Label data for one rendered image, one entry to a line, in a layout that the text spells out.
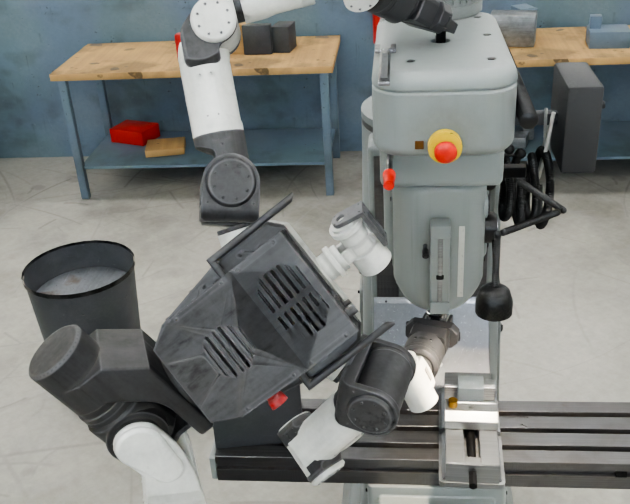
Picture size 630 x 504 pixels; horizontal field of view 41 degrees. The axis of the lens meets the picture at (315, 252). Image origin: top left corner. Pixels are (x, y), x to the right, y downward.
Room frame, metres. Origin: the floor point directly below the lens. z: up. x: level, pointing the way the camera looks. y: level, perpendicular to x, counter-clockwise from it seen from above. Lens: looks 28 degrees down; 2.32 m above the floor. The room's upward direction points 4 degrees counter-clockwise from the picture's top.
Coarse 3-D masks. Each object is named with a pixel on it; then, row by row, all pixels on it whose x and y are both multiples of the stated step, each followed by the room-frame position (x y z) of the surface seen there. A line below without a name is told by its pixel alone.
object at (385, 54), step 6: (378, 48) 1.57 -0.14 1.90; (384, 48) 1.57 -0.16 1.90; (390, 48) 1.57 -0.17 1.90; (384, 54) 1.53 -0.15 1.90; (390, 54) 1.53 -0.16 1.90; (384, 60) 1.49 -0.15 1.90; (390, 60) 1.49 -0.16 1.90; (384, 66) 1.45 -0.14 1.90; (384, 72) 1.41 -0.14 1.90; (378, 78) 1.38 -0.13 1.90; (384, 78) 1.38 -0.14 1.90; (378, 84) 1.36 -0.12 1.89; (384, 84) 1.36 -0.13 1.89
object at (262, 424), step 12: (288, 396) 1.61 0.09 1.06; (300, 396) 1.61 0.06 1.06; (264, 408) 1.61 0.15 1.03; (288, 408) 1.61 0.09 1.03; (300, 408) 1.61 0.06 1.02; (228, 420) 1.60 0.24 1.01; (240, 420) 1.60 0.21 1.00; (252, 420) 1.61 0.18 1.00; (264, 420) 1.61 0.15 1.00; (276, 420) 1.61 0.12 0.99; (288, 420) 1.61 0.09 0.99; (216, 432) 1.60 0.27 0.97; (228, 432) 1.60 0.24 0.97; (240, 432) 1.60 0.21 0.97; (252, 432) 1.61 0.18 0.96; (264, 432) 1.61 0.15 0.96; (276, 432) 1.61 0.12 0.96; (216, 444) 1.60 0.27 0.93; (228, 444) 1.60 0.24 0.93; (240, 444) 1.60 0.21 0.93; (252, 444) 1.61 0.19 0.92; (264, 444) 1.61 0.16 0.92
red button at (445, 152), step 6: (438, 144) 1.37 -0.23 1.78; (444, 144) 1.36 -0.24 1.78; (450, 144) 1.36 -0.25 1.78; (438, 150) 1.36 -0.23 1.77; (444, 150) 1.36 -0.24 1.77; (450, 150) 1.36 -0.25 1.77; (456, 150) 1.36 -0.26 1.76; (438, 156) 1.36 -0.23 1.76; (444, 156) 1.36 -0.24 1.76; (450, 156) 1.36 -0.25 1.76; (444, 162) 1.36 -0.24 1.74
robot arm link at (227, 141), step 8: (200, 136) 1.36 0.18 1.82; (208, 136) 1.36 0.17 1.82; (216, 136) 1.35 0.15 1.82; (224, 136) 1.35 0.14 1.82; (232, 136) 1.36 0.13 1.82; (240, 136) 1.37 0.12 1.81; (200, 144) 1.36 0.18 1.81; (208, 144) 1.35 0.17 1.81; (216, 144) 1.35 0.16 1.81; (224, 144) 1.35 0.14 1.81; (232, 144) 1.35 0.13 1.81; (240, 144) 1.36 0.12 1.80; (208, 152) 1.39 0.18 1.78; (216, 152) 1.34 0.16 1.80; (224, 152) 1.34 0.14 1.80; (232, 152) 1.34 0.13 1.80; (240, 152) 1.35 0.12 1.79
